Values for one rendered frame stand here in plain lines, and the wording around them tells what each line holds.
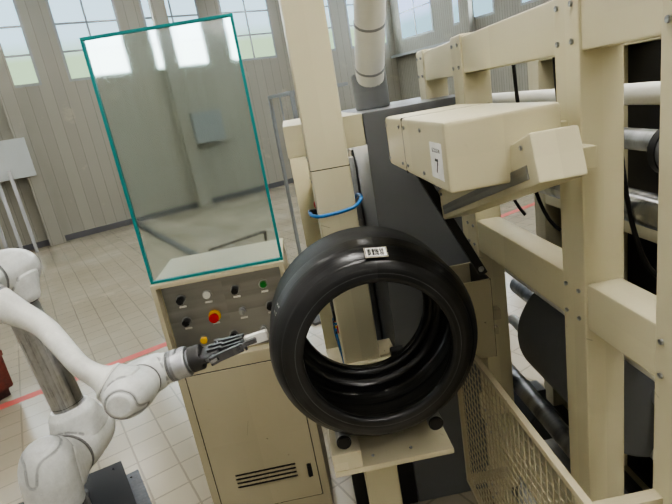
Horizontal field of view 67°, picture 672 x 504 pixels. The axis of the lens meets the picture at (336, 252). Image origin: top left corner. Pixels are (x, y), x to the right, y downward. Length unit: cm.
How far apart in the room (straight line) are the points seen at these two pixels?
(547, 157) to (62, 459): 154
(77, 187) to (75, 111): 153
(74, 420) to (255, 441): 87
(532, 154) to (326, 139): 79
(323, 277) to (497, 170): 51
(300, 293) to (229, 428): 121
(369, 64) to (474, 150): 112
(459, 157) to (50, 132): 1103
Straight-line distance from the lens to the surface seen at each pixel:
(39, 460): 180
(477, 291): 180
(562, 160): 105
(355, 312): 179
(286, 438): 246
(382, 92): 223
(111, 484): 203
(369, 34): 207
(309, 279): 133
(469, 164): 109
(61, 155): 1180
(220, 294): 219
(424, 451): 168
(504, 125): 111
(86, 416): 193
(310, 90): 164
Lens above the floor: 186
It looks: 17 degrees down
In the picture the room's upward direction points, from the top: 10 degrees counter-clockwise
